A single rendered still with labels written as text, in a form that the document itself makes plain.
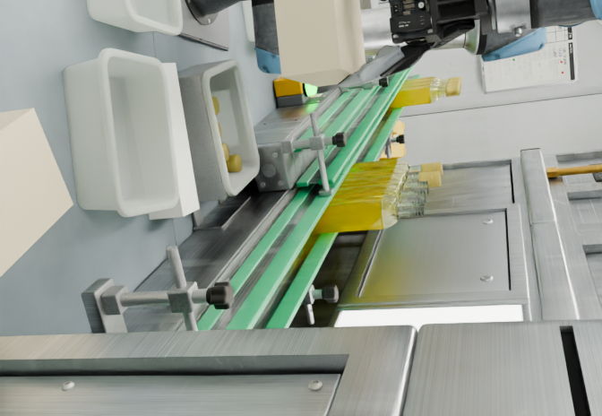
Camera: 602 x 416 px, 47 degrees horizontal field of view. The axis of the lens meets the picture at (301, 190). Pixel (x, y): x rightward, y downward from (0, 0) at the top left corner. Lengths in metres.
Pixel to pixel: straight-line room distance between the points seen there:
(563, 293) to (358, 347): 0.84
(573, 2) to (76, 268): 0.69
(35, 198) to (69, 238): 0.18
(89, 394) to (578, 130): 7.16
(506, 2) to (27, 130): 0.55
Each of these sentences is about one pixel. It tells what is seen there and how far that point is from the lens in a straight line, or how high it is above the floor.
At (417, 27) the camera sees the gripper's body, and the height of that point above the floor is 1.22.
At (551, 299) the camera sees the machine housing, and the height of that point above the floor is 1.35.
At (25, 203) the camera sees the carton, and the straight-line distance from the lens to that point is 0.77.
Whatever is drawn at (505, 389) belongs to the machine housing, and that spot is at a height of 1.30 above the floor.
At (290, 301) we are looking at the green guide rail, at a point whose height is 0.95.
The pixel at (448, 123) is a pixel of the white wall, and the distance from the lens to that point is 7.46.
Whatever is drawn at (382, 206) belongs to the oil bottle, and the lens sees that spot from 1.32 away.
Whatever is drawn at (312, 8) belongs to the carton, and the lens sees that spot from 0.86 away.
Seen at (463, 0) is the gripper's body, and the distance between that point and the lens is 0.84.
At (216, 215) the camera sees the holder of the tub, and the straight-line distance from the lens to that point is 1.31.
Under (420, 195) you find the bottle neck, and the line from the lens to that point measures 1.38.
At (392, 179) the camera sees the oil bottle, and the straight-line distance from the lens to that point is 1.44.
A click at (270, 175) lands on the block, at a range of 1.37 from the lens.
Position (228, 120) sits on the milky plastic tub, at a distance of 1.34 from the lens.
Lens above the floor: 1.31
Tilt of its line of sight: 17 degrees down
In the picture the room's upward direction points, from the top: 85 degrees clockwise
